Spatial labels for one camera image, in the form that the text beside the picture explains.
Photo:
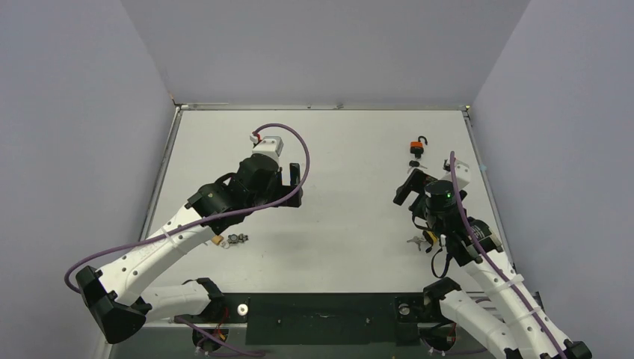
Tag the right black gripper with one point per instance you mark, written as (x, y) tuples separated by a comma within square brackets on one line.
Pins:
[(410, 182)]

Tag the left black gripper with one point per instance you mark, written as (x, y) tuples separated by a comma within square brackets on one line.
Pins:
[(294, 199)]

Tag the black-headed keys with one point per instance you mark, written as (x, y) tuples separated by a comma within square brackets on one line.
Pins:
[(415, 164)]

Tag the orange padlock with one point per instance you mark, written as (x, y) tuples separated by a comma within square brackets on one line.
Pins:
[(417, 147)]

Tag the silver keys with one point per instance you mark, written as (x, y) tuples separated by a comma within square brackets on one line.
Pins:
[(418, 241)]

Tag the yellow padlock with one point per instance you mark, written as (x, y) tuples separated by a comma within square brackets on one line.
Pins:
[(430, 239)]

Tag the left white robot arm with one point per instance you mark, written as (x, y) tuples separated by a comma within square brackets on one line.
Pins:
[(120, 295)]

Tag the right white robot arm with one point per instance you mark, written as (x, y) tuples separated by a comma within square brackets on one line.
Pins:
[(521, 328)]

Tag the small keys bunch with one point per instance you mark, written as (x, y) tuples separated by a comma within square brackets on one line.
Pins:
[(233, 240)]

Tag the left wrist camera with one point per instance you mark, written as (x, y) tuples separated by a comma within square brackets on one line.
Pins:
[(270, 146)]

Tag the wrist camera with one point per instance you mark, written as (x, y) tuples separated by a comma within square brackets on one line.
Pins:
[(462, 172), (270, 146)]

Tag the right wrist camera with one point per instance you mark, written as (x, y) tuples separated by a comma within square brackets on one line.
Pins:
[(462, 172)]

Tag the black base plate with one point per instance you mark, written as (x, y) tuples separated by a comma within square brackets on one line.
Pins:
[(270, 319)]

